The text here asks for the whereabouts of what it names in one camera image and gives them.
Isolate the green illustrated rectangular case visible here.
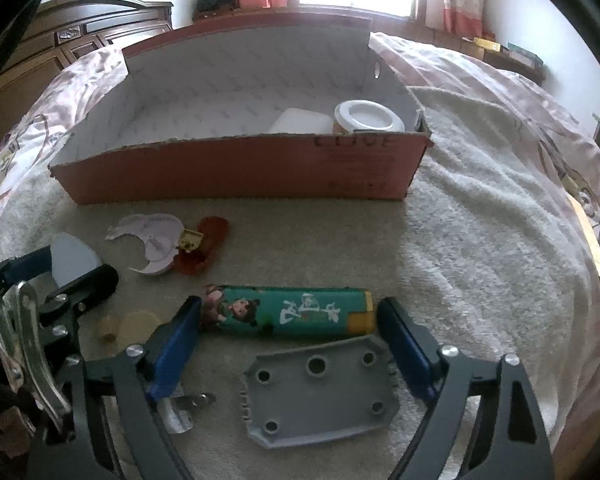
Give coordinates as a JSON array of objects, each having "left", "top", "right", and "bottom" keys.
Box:
[{"left": 201, "top": 285, "right": 376, "bottom": 338}]

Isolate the white jar orange label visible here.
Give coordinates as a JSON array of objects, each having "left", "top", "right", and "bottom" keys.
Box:
[{"left": 334, "top": 100, "right": 404, "bottom": 133}]

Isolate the white rounded soap box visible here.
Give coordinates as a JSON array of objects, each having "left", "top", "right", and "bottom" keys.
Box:
[{"left": 268, "top": 107, "right": 334, "bottom": 134}]

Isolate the white plug adapter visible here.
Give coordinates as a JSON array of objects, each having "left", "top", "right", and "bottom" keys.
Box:
[{"left": 157, "top": 392, "right": 216, "bottom": 434}]

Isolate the wooden toy figure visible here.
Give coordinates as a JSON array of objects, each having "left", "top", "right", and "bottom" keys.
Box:
[{"left": 96, "top": 311, "right": 161, "bottom": 348}]

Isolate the grey plastic plate with holes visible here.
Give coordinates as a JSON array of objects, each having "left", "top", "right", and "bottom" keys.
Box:
[{"left": 240, "top": 335, "right": 400, "bottom": 450}]

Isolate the red figurine charm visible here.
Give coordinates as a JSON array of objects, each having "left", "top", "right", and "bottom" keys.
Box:
[{"left": 173, "top": 216, "right": 230, "bottom": 276}]

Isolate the light blue oval pad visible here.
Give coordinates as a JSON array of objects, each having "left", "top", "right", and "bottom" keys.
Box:
[{"left": 50, "top": 232, "right": 102, "bottom": 288}]

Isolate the metal spring clamp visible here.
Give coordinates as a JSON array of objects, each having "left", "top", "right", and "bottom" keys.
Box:
[{"left": 0, "top": 282, "right": 71, "bottom": 434}]

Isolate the pink patterned bedspread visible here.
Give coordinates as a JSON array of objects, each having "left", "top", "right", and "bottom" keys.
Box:
[{"left": 0, "top": 32, "right": 600, "bottom": 467}]

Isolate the red cardboard box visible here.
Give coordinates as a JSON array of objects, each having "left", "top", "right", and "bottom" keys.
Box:
[{"left": 50, "top": 11, "right": 432, "bottom": 204}]

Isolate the green box on sill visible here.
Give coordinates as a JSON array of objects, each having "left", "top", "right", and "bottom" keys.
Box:
[{"left": 506, "top": 42, "right": 543, "bottom": 68}]

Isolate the yellow box on sill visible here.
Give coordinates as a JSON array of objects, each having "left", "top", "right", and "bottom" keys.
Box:
[{"left": 474, "top": 37, "right": 502, "bottom": 52}]

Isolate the dark wooden headboard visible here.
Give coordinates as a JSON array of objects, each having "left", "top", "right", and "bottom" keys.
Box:
[{"left": 0, "top": 0, "right": 173, "bottom": 144}]

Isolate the dark bundle on sill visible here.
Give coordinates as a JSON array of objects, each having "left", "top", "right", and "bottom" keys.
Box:
[{"left": 195, "top": 0, "right": 237, "bottom": 14}]

